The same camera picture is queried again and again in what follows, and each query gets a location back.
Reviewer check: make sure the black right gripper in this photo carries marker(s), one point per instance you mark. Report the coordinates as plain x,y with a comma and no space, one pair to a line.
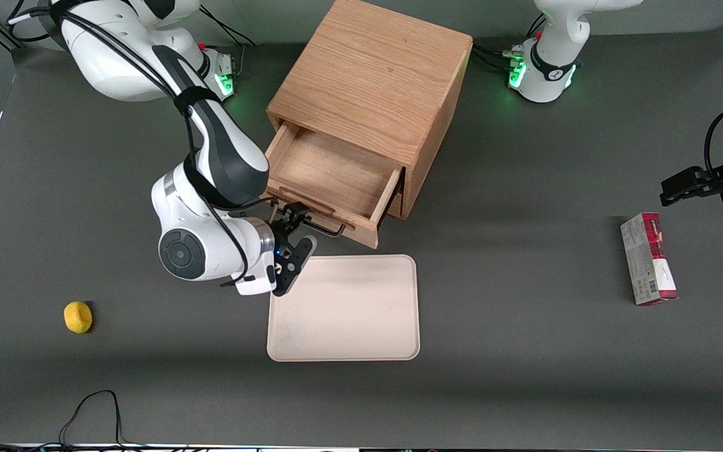
280,230

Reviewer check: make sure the wooden drawer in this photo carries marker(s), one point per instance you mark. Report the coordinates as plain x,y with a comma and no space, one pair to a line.
397,206
336,176

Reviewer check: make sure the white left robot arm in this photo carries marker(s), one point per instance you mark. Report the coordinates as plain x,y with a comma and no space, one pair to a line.
553,75

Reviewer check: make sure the wooden drawer cabinet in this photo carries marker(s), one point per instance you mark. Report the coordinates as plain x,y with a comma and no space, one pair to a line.
386,63

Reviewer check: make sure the red tartan cardboard box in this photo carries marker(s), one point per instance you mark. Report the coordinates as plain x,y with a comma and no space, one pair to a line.
647,257

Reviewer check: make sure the beige plastic tray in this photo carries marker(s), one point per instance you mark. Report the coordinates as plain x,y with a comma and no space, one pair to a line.
349,314

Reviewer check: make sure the yellow lemon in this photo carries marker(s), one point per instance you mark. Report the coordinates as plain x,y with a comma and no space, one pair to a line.
78,317

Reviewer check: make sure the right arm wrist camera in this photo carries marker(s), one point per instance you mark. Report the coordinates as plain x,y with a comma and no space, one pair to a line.
295,267

